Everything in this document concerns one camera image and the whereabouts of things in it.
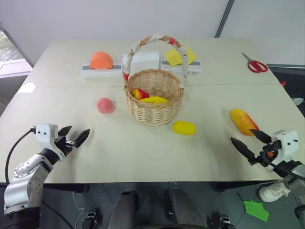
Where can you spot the yellow banana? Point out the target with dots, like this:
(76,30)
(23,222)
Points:
(155,99)

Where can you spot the orange half-round foam block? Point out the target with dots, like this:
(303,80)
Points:
(101,60)

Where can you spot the long white box grey stripe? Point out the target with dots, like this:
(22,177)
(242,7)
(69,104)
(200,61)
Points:
(100,73)

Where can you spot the yellow lemon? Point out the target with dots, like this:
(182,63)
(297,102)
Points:
(184,128)

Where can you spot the grey wall strip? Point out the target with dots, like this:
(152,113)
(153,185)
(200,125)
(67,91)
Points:
(225,17)

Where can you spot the dark rounded shape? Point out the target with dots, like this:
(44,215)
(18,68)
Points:
(183,210)
(124,212)

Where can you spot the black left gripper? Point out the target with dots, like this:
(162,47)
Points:
(64,146)

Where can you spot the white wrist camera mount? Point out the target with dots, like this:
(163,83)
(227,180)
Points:
(44,133)
(287,143)

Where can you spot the yellow sponge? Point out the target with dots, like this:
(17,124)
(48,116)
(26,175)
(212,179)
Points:
(174,57)

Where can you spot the pink peach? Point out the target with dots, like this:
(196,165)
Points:
(105,105)

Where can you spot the small red yellow mango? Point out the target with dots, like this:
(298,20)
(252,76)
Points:
(140,93)

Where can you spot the black table foot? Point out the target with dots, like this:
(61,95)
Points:
(92,218)
(223,220)

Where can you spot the large yellow red mango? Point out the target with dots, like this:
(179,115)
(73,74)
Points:
(241,120)

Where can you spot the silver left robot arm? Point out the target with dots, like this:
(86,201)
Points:
(21,186)

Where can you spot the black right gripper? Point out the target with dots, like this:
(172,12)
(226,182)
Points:
(268,151)

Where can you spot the white box with label print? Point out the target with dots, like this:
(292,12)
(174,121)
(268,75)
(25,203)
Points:
(176,69)

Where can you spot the small red object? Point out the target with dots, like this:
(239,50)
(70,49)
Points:
(283,83)

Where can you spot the window with grey frame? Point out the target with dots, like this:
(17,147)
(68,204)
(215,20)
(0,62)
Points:
(9,55)

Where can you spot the white sneaker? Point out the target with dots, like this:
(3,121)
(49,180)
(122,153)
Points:
(271,192)

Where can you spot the green paper scrap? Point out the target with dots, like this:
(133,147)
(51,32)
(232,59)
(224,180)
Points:
(256,210)

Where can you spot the tall plain white box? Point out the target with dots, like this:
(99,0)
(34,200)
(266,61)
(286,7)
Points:
(145,60)

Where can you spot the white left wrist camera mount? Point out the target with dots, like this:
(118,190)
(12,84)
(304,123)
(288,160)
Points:
(44,133)

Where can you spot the white crumpled scrap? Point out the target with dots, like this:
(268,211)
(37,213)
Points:
(299,100)

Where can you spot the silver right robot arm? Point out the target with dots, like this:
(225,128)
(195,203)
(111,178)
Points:
(299,188)

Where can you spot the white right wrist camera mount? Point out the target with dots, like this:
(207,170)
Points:
(287,143)

